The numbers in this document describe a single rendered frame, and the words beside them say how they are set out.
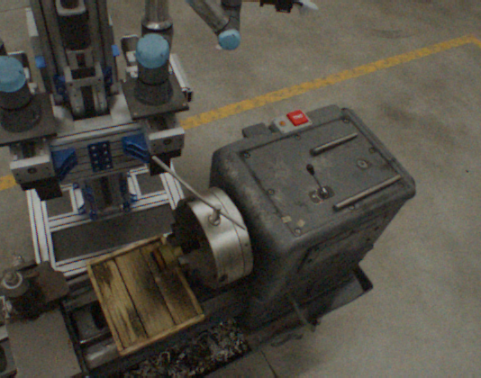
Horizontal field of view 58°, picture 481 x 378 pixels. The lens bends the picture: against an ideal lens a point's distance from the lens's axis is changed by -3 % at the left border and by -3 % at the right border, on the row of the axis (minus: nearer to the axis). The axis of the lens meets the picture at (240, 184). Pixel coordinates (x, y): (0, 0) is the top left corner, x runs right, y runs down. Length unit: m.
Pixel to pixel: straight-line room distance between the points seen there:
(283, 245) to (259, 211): 0.13
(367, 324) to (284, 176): 1.46
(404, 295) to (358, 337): 0.42
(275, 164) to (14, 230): 1.85
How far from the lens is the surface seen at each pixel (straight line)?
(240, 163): 1.46
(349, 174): 1.53
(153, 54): 1.62
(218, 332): 1.91
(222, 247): 1.34
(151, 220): 2.54
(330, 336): 2.62
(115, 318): 1.60
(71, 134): 1.81
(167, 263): 1.42
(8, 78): 1.61
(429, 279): 3.02
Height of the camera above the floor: 2.38
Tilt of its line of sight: 53 degrees down
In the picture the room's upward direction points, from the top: 12 degrees clockwise
